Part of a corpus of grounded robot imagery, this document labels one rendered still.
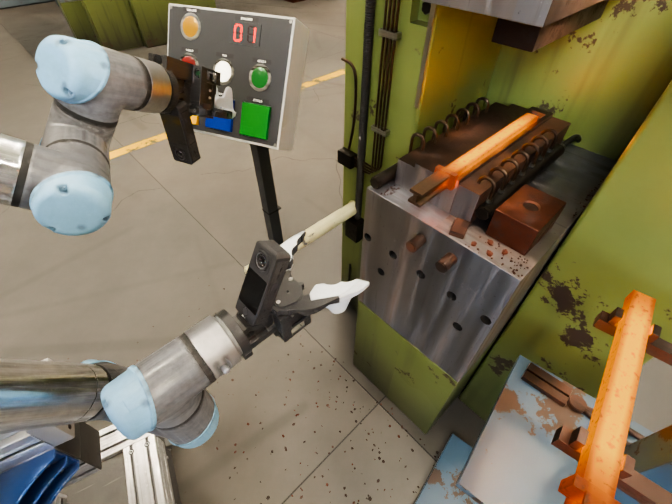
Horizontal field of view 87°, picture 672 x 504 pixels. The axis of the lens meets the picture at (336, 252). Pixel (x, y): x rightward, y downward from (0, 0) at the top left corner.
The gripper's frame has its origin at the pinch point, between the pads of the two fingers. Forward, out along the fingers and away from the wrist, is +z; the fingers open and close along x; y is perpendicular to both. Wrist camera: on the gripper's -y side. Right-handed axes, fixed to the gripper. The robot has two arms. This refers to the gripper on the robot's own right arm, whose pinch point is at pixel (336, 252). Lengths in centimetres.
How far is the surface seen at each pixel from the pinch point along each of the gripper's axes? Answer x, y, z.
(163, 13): -461, 69, 158
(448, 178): 1.2, -0.7, 28.7
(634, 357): 38.9, 2.1, 16.8
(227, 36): -57, -15, 19
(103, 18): -479, 67, 97
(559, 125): 6, 1, 69
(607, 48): 6, -14, 79
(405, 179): -9.7, 6.1, 30.7
